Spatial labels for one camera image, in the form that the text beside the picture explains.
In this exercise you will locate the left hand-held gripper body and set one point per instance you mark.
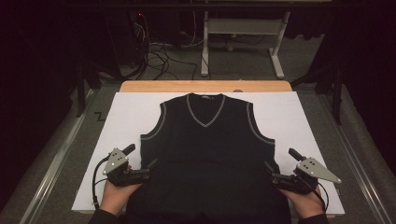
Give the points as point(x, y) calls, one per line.
point(115, 161)

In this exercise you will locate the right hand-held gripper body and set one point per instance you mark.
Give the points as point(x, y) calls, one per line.
point(313, 169)

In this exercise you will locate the black knit vest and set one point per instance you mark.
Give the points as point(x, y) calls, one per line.
point(205, 155)

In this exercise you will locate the white board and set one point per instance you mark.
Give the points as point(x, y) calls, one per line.
point(134, 118)

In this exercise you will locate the dark metal stand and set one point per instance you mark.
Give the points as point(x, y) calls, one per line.
point(336, 93)
point(81, 90)

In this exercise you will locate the wooden table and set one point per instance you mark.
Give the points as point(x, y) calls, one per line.
point(174, 86)

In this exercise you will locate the metal floor rail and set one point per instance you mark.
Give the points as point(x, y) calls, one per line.
point(56, 165)
point(355, 155)

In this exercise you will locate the white metal table frame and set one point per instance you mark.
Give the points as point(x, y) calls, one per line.
point(243, 26)

